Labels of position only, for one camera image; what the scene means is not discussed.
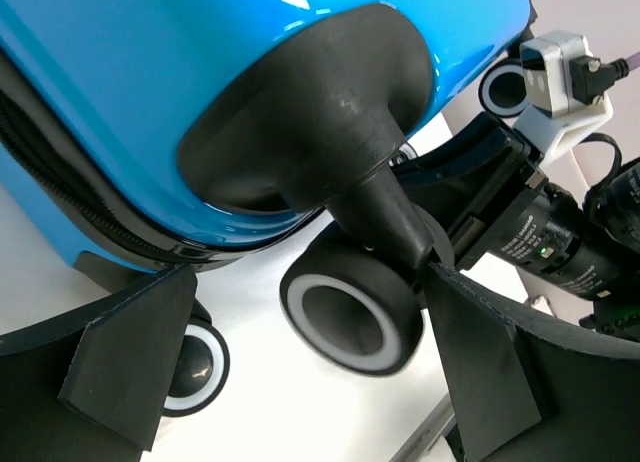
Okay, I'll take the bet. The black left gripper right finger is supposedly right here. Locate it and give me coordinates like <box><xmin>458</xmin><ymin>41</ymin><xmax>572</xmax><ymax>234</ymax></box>
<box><xmin>423</xmin><ymin>263</ymin><xmax>639</xmax><ymax>461</ymax></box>

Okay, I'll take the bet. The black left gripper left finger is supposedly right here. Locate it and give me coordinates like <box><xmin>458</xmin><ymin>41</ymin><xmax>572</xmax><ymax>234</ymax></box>
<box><xmin>1</xmin><ymin>266</ymin><xmax>197</xmax><ymax>461</ymax></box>

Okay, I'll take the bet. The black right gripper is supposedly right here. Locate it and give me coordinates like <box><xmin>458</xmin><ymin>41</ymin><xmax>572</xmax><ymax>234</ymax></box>
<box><xmin>399</xmin><ymin>112</ymin><xmax>541</xmax><ymax>270</ymax></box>

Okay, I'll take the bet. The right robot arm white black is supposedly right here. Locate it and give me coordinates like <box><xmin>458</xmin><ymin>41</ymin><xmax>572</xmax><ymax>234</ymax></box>
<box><xmin>392</xmin><ymin>113</ymin><xmax>639</xmax><ymax>341</ymax></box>

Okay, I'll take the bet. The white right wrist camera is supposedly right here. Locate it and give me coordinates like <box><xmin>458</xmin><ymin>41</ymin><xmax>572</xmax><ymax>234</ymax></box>
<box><xmin>513</xmin><ymin>30</ymin><xmax>613</xmax><ymax>167</ymax></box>

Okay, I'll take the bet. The blue kids suitcase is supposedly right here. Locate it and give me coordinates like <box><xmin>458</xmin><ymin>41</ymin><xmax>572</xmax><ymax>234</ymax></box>
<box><xmin>0</xmin><ymin>0</ymin><xmax>539</xmax><ymax>418</ymax></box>

